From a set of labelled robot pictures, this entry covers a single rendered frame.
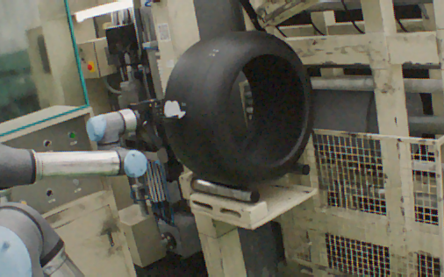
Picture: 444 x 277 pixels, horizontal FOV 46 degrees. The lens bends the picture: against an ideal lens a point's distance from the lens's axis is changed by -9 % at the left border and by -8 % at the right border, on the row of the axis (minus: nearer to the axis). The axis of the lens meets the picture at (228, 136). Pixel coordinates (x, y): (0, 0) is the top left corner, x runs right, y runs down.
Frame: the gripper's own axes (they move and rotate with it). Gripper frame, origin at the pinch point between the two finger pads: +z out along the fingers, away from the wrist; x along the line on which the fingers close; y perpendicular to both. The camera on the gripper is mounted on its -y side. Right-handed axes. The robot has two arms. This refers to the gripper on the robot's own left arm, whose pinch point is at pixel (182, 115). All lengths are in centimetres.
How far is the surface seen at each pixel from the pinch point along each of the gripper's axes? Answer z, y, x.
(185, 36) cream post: 23.8, 26.3, 24.8
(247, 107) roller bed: 62, -10, 36
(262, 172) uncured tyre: 23.1, -24.3, -12.0
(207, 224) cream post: 26, -54, 29
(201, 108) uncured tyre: 2.3, 2.2, -8.2
